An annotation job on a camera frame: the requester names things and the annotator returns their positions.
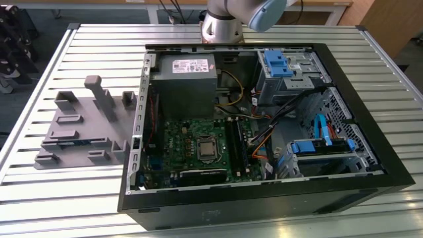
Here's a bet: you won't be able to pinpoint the blue RAM stick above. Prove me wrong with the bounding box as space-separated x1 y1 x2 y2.
56 140 92 146

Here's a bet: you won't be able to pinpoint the black RAM slot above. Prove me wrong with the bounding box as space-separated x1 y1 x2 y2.
225 117 240 176
229 117 244 176

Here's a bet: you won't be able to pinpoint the grey chair base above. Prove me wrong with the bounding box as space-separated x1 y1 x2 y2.
0 75 16 94

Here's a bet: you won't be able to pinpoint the grey parts rack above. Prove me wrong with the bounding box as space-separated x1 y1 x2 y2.
33 75 139 171

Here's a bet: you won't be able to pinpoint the grey power supply unit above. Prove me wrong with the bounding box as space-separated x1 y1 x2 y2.
149 54 219 120

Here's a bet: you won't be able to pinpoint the green motherboard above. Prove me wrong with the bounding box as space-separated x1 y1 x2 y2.
137 118 265 190

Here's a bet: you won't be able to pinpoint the blue expansion slot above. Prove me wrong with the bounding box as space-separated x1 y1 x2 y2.
148 155 163 172

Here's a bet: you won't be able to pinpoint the CPU socket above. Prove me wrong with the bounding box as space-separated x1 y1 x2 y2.
195 135 220 163

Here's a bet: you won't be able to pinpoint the silver CPU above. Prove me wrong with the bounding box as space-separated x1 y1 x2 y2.
200 142 216 156

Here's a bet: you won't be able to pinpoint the empty blue disk carrier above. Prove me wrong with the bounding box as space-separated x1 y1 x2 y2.
264 49 295 78

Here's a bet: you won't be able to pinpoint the grey metal disk bay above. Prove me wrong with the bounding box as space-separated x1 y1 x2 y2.
273 140 385 179
256 49 333 107

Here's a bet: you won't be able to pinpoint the black graphics card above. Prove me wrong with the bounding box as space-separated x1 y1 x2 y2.
169 168 228 186

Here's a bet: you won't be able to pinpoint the wooden desk white legs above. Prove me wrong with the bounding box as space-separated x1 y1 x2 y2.
124 0 353 26

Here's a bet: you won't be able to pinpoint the black PC case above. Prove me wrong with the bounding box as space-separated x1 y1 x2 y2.
117 42 416 232

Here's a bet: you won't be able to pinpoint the hard disk in blue carrier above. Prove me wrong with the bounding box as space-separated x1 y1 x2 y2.
289 138 356 156

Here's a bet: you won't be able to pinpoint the wooden cabinet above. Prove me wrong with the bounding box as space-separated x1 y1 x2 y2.
357 0 423 59

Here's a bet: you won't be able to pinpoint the hanging black cable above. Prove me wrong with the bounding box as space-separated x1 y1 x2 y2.
157 0 185 25

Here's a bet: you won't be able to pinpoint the thin red wire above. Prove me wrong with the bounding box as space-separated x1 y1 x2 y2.
144 98 157 149

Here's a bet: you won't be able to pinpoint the yellow wires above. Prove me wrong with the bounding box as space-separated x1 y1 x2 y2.
213 70 245 108

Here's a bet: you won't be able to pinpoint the black wire bundle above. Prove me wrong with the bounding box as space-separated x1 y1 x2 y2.
249 89 323 146

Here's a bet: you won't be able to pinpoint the orange power wires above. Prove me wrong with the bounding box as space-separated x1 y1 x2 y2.
251 138 275 159

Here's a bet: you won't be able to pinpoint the blue data wire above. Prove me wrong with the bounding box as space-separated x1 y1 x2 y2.
313 113 333 146

